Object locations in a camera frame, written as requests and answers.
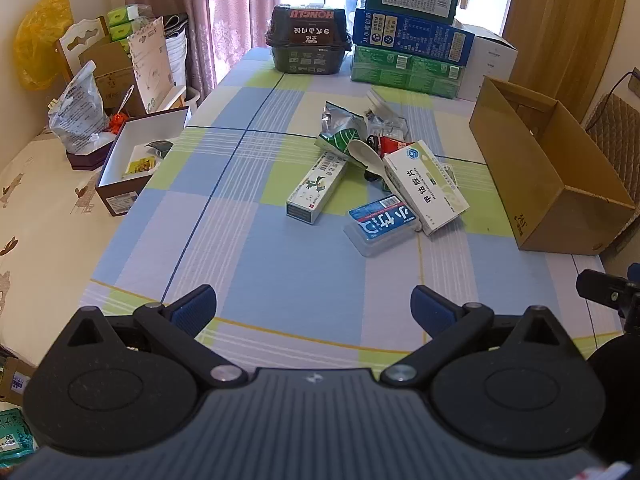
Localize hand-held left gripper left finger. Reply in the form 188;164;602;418
65;284;249;388

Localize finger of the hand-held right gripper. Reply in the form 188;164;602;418
575;269;640;333

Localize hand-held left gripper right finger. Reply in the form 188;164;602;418
380;285;583;388

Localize brown cardboard box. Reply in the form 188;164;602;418
469;76;636;256

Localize plaid cloth covered desktop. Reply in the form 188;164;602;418
80;47;621;376

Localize blue label plastic case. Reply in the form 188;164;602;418
343;195;418;258

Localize yellow and green packet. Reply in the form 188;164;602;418
122;140;173;178

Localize white plastic spoon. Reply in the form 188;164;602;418
347;139;393;193

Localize long white and green box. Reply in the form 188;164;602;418
286;152;351;224

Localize red candy packet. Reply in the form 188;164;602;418
379;135;407;157

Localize brown quilted chair cushion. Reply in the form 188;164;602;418
582;92;640;171

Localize dark maroon box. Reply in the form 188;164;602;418
66;137;118;171

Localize open white gift box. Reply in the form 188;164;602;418
95;106;191;217

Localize small cardboard piece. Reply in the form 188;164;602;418
0;355;37;404

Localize silver and green foil pouch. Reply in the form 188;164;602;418
315;101;367;159

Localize green printed packet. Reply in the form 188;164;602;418
0;407;37;467

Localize clear printed plastic bag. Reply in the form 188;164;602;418
47;60;107;156

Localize green wrapped carton pack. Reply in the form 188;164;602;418
350;45;466;100

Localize brown carton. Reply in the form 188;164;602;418
77;40;146;117

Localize white paper bags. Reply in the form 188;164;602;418
162;12;190;87

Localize blue box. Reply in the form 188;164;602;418
352;8;475;66

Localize black instant noodle bowl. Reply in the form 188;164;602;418
265;4;352;75

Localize pink curtain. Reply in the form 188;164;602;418
120;0;278;103

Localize yellow plastic bag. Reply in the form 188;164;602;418
14;0;76;92

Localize wooden frame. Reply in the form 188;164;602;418
145;85;189;114

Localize black power cord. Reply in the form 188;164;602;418
612;67;640;97

